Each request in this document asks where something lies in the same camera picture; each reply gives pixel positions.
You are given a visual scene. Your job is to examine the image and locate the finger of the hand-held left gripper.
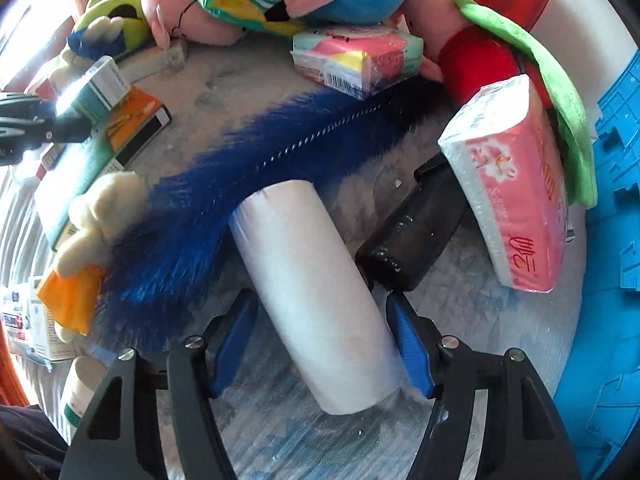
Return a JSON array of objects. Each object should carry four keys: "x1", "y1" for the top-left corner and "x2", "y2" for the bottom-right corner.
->
[
  {"x1": 0, "y1": 93, "x2": 59, "y2": 118},
  {"x1": 0, "y1": 116, "x2": 97, "y2": 167}
]

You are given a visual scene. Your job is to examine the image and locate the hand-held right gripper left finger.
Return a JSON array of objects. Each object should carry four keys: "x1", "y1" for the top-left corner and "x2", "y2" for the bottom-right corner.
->
[{"x1": 59, "y1": 287, "x2": 259, "y2": 480}]

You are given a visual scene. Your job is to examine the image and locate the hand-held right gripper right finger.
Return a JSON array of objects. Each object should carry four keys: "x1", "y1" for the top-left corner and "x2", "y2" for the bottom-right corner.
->
[{"x1": 385, "y1": 290, "x2": 584, "y2": 480}]

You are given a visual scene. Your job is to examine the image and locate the teal white medicine box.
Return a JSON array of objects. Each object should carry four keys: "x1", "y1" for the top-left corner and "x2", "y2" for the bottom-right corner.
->
[{"x1": 56, "y1": 55, "x2": 132, "y2": 124}]

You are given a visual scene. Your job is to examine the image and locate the white paper roll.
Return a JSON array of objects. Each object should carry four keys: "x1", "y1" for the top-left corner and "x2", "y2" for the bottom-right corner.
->
[{"x1": 228, "y1": 179, "x2": 409, "y2": 416}]

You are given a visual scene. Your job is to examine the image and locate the blue plastic crate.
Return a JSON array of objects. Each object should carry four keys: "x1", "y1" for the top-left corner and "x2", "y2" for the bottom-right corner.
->
[{"x1": 551, "y1": 49, "x2": 640, "y2": 480}]

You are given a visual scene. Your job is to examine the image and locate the green white box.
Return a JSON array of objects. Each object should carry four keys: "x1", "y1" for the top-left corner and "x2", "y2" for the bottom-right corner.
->
[{"x1": 32, "y1": 129, "x2": 124, "y2": 252}]

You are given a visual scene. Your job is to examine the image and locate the orange box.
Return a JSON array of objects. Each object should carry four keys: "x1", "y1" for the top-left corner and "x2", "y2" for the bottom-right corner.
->
[{"x1": 101, "y1": 87, "x2": 174, "y2": 169}]

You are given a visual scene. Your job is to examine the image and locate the cream plush yellow cloth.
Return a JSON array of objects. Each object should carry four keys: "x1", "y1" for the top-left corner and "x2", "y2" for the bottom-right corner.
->
[{"x1": 37, "y1": 170, "x2": 149, "y2": 344}]

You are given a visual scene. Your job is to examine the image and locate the black bag roll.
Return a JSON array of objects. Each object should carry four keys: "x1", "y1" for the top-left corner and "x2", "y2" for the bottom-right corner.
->
[{"x1": 354, "y1": 151, "x2": 472, "y2": 294}]

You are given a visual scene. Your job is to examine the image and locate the green frog plush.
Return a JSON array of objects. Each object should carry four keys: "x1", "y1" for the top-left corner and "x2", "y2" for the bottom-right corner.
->
[{"x1": 66, "y1": 0, "x2": 172, "y2": 62}]

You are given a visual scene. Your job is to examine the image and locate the blue duster brush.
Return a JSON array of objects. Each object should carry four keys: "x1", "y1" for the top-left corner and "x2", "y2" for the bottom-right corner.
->
[{"x1": 96, "y1": 81, "x2": 447, "y2": 357}]

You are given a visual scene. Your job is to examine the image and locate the white medicine bottle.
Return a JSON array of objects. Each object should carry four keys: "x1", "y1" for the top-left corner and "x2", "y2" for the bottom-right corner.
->
[{"x1": 59, "y1": 354, "x2": 109, "y2": 432}]

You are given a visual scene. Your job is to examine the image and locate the pink pig plush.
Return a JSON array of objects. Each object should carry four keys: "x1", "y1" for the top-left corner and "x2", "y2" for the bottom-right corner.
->
[{"x1": 140, "y1": 0, "x2": 252, "y2": 50}]

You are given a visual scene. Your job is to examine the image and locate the small pink tissue pack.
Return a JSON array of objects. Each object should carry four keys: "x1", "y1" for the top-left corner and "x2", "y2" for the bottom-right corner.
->
[{"x1": 437, "y1": 73, "x2": 572, "y2": 294}]

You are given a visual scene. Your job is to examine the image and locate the white medicine boxes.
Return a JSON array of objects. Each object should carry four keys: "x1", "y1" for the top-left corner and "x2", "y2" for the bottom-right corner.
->
[{"x1": 0, "y1": 274, "x2": 84, "y2": 364}]

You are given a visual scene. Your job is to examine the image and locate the dark cloth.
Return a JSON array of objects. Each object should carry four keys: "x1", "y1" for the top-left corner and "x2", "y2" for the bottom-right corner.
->
[{"x1": 0, "y1": 404, "x2": 69, "y2": 480}]

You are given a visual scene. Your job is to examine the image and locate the pig plush red dress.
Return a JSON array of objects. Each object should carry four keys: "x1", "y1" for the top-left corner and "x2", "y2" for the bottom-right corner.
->
[{"x1": 399, "y1": 0, "x2": 555, "y2": 110}]

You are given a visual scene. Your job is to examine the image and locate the pink sanitary pad pack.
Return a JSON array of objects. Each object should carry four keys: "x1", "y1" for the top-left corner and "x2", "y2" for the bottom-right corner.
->
[{"x1": 291, "y1": 24, "x2": 426, "y2": 102}]

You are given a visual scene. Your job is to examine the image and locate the green plush toy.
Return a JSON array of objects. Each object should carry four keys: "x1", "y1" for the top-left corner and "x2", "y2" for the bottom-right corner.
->
[{"x1": 451, "y1": 0, "x2": 599, "y2": 209}]

